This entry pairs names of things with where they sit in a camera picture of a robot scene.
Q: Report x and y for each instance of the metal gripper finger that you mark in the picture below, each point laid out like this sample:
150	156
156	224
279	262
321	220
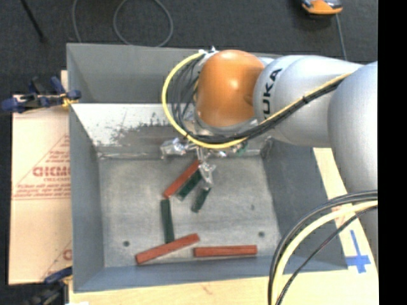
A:
173	148
208	170

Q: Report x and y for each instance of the red-brown flat block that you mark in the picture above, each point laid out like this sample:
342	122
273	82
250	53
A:
225	251
165	249
179	181

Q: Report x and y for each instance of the grey metal bin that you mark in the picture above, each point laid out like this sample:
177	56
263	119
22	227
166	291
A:
127	183

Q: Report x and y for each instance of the dark green flat block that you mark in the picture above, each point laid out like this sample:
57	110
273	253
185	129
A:
188	186
167	221
200	200

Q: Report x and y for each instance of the brown cardboard board red print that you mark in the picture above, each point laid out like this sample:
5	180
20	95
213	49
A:
38	170

